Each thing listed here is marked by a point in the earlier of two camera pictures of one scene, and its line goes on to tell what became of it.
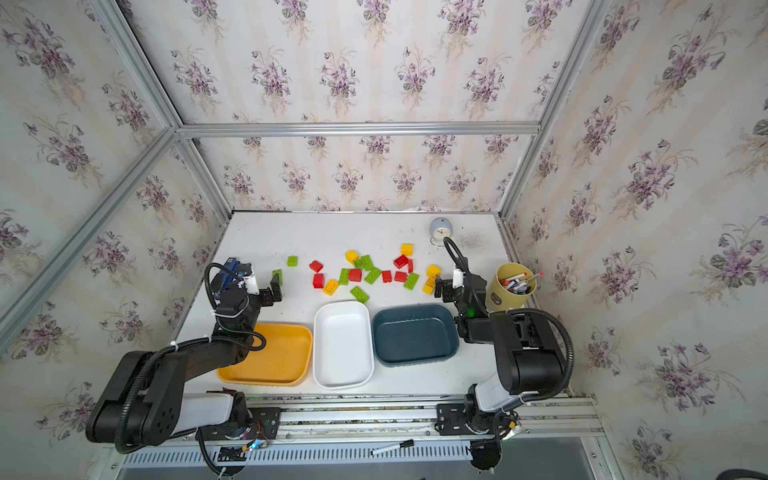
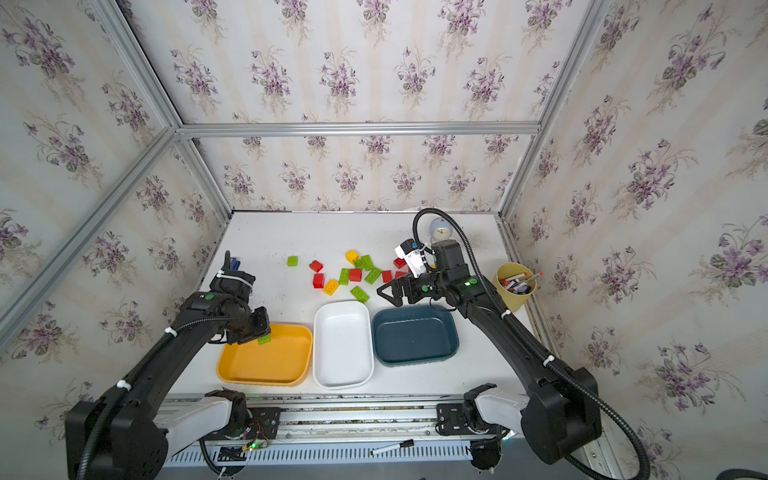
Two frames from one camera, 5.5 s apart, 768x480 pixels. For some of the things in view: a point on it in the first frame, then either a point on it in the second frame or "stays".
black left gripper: x=267 y=293 -> x=249 y=327
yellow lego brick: x=351 y=256 stays
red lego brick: x=318 y=281 stays
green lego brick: x=360 y=294 stays
